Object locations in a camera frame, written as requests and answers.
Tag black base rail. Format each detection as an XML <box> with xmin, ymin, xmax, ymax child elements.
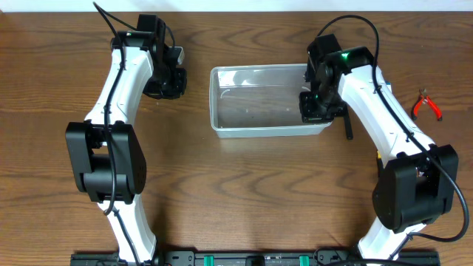
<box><xmin>69</xmin><ymin>248</ymin><xmax>441</xmax><ymax>266</ymax></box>

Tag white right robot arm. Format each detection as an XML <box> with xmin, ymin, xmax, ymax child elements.
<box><xmin>299</xmin><ymin>34</ymin><xmax>458</xmax><ymax>260</ymax></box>

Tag clear plastic container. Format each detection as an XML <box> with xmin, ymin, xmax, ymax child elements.
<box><xmin>209</xmin><ymin>64</ymin><xmax>331</xmax><ymax>138</ymax></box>

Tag black yellow screwdriver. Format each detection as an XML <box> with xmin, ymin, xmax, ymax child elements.
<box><xmin>376</xmin><ymin>151</ymin><xmax>384</xmax><ymax>171</ymax></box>

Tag red handled pliers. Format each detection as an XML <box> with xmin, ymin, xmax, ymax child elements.
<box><xmin>411</xmin><ymin>88</ymin><xmax>443</xmax><ymax>123</ymax></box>

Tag small metal hammer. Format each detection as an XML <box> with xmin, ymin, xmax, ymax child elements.
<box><xmin>343</xmin><ymin>109</ymin><xmax>353</xmax><ymax>140</ymax></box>

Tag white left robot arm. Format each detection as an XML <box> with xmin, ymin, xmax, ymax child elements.
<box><xmin>65</xmin><ymin>14</ymin><xmax>187</xmax><ymax>265</ymax></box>

